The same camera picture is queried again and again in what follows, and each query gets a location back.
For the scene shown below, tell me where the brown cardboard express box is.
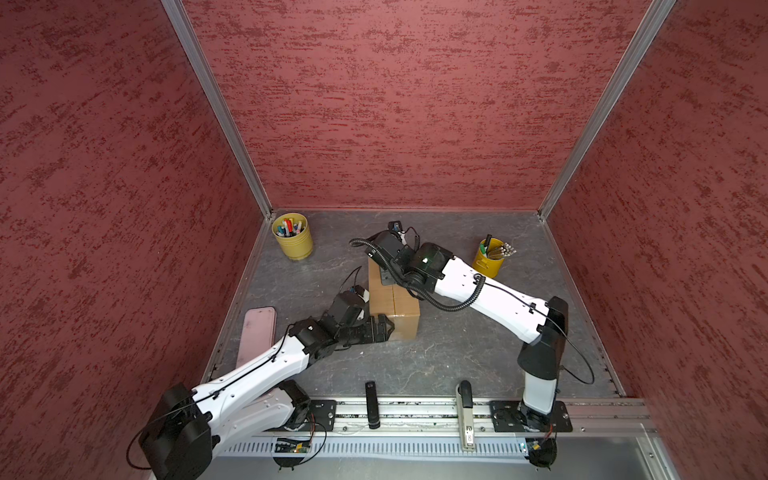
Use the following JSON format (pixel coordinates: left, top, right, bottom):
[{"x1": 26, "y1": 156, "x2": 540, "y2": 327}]
[{"x1": 368, "y1": 259, "x2": 420, "y2": 341}]

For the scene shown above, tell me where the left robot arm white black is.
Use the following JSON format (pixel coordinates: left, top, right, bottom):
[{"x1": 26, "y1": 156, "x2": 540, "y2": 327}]
[{"x1": 133, "y1": 314, "x2": 395, "y2": 479}]

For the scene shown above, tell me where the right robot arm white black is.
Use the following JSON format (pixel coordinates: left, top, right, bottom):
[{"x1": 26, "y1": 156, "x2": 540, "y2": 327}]
[{"x1": 349, "y1": 230, "x2": 568, "y2": 431}]

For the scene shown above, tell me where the yellow pen cup left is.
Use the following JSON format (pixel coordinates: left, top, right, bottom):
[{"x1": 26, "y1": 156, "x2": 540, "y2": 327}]
[{"x1": 271, "y1": 213, "x2": 314, "y2": 261}]

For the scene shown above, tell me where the yellow pen cup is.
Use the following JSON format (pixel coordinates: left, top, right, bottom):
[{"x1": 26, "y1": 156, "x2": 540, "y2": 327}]
[
  {"x1": 271, "y1": 213, "x2": 314, "y2": 261},
  {"x1": 472, "y1": 234, "x2": 516, "y2": 278}
]

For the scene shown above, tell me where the yellow pen cup right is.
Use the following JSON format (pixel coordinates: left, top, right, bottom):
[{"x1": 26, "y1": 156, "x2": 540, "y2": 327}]
[{"x1": 472, "y1": 234, "x2": 516, "y2": 278}]

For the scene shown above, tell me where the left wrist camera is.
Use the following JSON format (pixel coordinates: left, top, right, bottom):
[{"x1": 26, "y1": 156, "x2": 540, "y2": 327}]
[{"x1": 350, "y1": 285, "x2": 370, "y2": 304}]

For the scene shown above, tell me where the aluminium frame rail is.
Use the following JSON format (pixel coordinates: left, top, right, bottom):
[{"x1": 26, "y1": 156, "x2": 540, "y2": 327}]
[{"x1": 325, "y1": 395, "x2": 658, "y2": 438}]

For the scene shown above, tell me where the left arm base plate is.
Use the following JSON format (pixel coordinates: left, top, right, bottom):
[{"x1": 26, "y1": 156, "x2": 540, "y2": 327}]
[{"x1": 300, "y1": 399, "x2": 338, "y2": 432}]

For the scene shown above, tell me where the grey black clamp handle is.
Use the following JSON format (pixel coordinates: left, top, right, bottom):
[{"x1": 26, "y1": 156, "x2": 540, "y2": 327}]
[{"x1": 456, "y1": 380, "x2": 476, "y2": 452}]

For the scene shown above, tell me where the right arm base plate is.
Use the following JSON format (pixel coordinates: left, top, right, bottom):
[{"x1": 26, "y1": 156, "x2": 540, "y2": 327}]
[{"x1": 489, "y1": 400, "x2": 573, "y2": 434}]

